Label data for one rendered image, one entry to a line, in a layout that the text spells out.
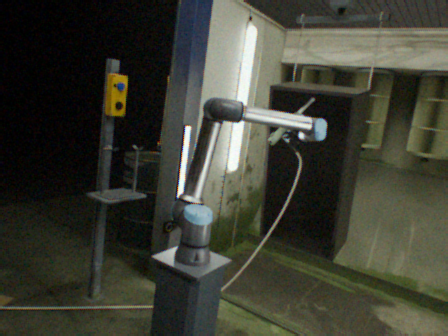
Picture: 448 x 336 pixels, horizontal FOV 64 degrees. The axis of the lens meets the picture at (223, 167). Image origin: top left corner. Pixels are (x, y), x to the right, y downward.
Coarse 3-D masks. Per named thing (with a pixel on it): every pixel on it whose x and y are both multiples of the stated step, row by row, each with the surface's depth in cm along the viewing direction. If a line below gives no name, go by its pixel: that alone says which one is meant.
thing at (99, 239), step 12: (108, 60) 227; (108, 72) 228; (108, 120) 231; (108, 132) 233; (108, 144) 235; (108, 156) 237; (108, 168) 239; (108, 180) 241; (96, 204) 242; (96, 216) 243; (96, 228) 243; (96, 240) 244; (96, 252) 245; (96, 264) 247; (96, 276) 249; (96, 288) 252
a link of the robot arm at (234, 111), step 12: (216, 108) 183; (228, 108) 181; (240, 108) 181; (252, 108) 186; (228, 120) 184; (240, 120) 183; (252, 120) 187; (264, 120) 189; (276, 120) 191; (288, 120) 194; (300, 120) 197; (312, 120) 201; (324, 120) 202; (312, 132) 204; (324, 132) 204
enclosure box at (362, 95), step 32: (288, 96) 281; (320, 96) 269; (352, 96) 223; (352, 128) 228; (288, 160) 298; (320, 160) 282; (352, 160) 246; (288, 192) 306; (320, 192) 289; (352, 192) 268; (288, 224) 311; (320, 224) 297; (320, 256) 265
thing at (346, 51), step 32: (288, 32) 364; (320, 32) 346; (352, 32) 330; (384, 32) 315; (416, 32) 302; (288, 64) 378; (320, 64) 349; (352, 64) 331; (384, 64) 316; (416, 64) 303
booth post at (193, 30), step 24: (192, 0) 250; (192, 24) 251; (192, 48) 253; (192, 72) 258; (168, 96) 267; (192, 96) 264; (168, 120) 268; (192, 120) 269; (168, 144) 270; (192, 144) 275; (168, 168) 271; (168, 192) 273; (168, 216) 274; (168, 240) 275
